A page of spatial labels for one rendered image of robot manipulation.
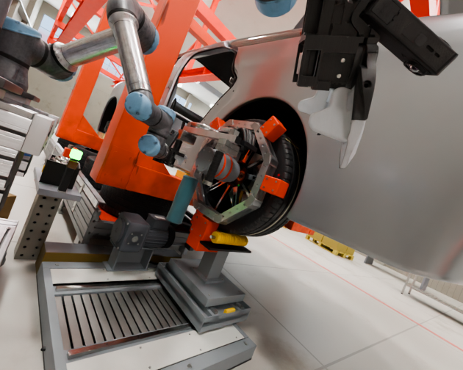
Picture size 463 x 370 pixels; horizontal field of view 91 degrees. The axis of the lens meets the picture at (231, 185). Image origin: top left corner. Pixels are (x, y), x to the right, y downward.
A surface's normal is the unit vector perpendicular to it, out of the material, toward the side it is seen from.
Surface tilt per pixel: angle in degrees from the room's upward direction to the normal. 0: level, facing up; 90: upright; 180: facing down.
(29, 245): 90
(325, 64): 118
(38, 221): 90
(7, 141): 90
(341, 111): 87
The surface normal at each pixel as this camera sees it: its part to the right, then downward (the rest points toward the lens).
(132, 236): 0.66, 0.28
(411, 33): -0.17, 0.46
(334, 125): -0.10, -0.09
